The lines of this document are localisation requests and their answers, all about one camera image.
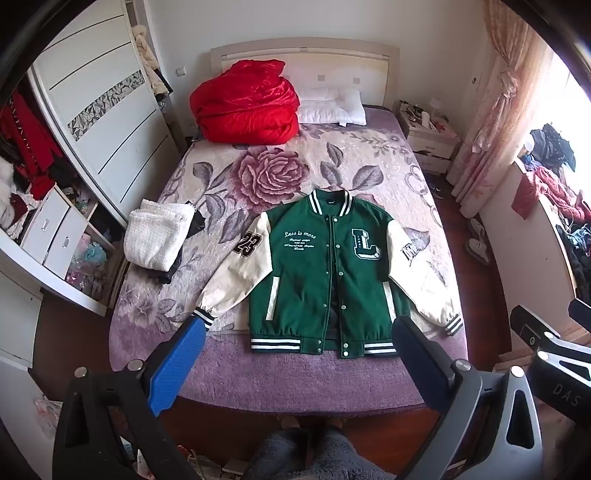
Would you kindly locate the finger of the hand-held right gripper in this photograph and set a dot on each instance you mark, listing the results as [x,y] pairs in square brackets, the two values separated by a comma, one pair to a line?
[535,325]
[581,309]

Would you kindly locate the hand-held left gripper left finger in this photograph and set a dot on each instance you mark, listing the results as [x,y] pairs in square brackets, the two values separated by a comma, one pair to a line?
[181,364]

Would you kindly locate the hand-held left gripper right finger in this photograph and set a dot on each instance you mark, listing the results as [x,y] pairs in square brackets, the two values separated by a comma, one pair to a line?
[422,364]

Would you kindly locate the green and cream varsity jacket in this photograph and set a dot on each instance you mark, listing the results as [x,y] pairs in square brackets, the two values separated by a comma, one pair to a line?
[300,277]

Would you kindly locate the pile of mixed clothes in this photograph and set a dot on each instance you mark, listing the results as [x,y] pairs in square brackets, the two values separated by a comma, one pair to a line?
[554,184]

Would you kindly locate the red hanging clothes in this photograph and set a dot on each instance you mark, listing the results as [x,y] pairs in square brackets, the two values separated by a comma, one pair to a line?
[27,143]

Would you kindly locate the white furniture panel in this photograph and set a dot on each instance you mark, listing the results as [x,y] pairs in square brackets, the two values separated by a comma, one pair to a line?
[531,240]

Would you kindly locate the white slippers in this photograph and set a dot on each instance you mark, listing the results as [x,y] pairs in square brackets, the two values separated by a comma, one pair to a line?
[476,242]

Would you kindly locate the white folded knit blanket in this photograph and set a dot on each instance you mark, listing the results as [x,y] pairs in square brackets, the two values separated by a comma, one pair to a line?
[154,235]

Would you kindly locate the person's grey trouser legs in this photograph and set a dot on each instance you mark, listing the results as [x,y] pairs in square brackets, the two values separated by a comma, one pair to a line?
[318,454]

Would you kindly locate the black cloth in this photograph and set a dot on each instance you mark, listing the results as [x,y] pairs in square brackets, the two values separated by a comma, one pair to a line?
[197,222]

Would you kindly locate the dark shoes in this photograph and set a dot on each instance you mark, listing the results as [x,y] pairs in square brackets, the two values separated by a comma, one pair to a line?
[436,190]

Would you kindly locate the white wardrobe drawers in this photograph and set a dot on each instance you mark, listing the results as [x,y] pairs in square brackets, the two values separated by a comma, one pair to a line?
[51,230]

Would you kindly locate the white nightstand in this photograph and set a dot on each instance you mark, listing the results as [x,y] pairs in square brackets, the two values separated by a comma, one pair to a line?
[431,145]

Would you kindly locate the pink floral curtain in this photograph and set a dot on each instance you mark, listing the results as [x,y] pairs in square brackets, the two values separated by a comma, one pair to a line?
[503,110]

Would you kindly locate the red quilt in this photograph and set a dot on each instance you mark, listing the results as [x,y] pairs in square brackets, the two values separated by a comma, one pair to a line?
[244,108]

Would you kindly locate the white pillow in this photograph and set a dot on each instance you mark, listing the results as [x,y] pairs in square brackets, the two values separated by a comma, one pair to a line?
[337,108]

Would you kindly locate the white sliding-door wardrobe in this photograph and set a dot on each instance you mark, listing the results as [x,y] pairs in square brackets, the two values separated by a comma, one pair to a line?
[101,106]

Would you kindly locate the cream hanging garment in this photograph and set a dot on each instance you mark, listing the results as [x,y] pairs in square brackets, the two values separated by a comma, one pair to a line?
[150,60]

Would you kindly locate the bed with cream headboard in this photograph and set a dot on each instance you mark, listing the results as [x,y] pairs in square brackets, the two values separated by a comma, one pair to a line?
[323,64]

